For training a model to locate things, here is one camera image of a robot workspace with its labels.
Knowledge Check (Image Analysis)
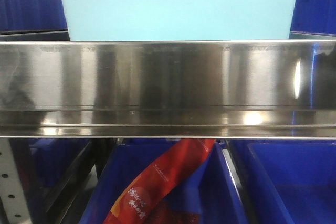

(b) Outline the red snack bag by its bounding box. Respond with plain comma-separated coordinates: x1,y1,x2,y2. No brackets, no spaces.
103,138,216,223

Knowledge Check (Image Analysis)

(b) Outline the perforated grey rack post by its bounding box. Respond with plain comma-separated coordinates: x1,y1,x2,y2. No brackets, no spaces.
1,139,31,223

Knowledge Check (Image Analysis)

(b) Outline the dark blue centre storage bin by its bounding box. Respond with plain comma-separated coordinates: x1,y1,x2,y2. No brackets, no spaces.
79,141,248,223

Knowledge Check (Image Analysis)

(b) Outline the dark blue storage bin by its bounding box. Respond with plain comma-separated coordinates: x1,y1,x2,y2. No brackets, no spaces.
229,140,335,223
79,141,248,223

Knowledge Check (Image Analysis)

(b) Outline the dark blue lower left bin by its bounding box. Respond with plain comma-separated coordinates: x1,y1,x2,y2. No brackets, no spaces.
28,138,89,187

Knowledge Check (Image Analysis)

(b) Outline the dark blue upper right bin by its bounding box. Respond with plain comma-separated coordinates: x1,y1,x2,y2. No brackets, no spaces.
291,0,335,34

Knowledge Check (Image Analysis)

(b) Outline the light blue plastic bin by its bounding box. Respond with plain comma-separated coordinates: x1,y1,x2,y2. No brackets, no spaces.
62,0,296,41

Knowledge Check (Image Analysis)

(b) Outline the dark blue right storage bin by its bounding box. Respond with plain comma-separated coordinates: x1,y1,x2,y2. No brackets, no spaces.
229,140,335,223

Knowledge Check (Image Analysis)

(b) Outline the dark blue upper left bin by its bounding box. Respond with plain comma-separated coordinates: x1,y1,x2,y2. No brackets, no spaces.
1,0,67,31

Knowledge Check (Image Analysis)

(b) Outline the stainless steel shelf rail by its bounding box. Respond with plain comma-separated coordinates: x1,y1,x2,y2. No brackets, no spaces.
1,40,335,139

